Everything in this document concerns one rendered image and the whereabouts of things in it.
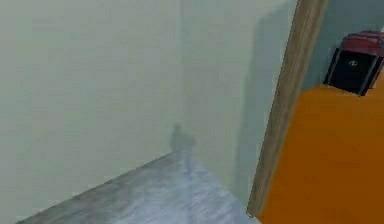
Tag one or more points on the red and black folding chair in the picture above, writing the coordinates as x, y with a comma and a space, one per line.
355, 68

